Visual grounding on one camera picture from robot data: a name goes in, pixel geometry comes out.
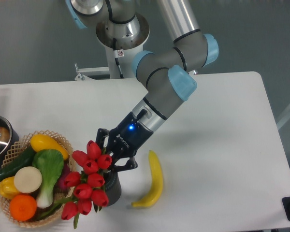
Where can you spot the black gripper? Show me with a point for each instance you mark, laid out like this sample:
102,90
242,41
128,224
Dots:
124,141

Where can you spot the dark grey ribbed vase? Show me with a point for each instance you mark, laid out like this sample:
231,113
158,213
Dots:
112,187

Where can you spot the red tulip bouquet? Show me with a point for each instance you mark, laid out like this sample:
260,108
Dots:
89,191

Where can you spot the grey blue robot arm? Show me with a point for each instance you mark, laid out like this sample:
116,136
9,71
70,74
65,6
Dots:
165,76

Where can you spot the yellow banana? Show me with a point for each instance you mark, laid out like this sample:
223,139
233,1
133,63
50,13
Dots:
156,188

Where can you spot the purple sweet potato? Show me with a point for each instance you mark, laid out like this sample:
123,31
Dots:
65,171

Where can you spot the green bok choy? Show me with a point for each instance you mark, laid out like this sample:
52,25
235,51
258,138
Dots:
50,163

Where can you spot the yellow squash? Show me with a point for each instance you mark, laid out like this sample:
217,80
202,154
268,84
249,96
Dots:
41,142

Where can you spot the dark green cucumber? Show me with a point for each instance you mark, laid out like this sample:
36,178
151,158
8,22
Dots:
23,160

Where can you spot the beige round disc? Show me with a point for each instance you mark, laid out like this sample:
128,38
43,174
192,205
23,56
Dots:
27,179

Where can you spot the green chili pepper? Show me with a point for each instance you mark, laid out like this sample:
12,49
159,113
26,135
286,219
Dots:
44,213

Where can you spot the woven wicker basket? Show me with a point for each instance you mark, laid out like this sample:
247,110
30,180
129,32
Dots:
17,149

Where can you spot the orange fruit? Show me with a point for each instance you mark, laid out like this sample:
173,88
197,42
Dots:
23,207

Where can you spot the yellow bell pepper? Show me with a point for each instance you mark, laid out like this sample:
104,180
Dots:
8,189

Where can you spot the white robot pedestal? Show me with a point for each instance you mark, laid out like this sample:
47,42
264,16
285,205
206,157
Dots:
122,42

